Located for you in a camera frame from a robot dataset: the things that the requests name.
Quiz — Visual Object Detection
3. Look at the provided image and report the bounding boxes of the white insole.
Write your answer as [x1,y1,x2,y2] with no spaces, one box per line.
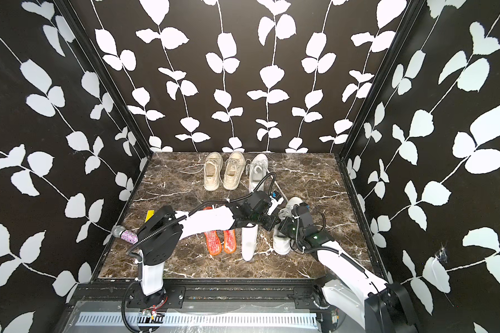
[241,226,258,262]

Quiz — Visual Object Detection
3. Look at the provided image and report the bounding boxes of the white sneaker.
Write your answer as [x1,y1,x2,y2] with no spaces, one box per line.
[247,153,269,193]
[273,197,304,255]

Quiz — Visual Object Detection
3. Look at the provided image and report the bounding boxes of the red insole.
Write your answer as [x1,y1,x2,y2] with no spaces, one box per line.
[204,230,222,256]
[224,230,237,254]

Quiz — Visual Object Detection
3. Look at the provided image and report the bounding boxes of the beige sneaker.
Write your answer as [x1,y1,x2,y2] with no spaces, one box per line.
[204,152,223,191]
[223,151,245,191]

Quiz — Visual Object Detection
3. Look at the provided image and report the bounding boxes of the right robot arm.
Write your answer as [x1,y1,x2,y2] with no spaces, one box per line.
[279,202,420,332]

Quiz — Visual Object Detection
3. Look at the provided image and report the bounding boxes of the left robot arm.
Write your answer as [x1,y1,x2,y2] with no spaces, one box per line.
[126,191,284,296]

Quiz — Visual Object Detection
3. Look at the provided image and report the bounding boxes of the yellow card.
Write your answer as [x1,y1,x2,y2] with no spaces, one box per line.
[145,210,155,222]

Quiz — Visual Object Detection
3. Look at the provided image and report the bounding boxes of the purple glitter tube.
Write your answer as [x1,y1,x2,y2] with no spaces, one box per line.
[111,226,138,244]

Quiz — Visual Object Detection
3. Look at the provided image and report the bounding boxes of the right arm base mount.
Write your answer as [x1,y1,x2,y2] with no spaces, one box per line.
[286,280,351,312]

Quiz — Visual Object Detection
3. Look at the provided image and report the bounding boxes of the white vented rail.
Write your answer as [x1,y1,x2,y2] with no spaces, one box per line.
[74,312,319,329]

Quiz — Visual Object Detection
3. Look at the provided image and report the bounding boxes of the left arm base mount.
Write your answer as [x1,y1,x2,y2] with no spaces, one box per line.
[124,281,186,310]

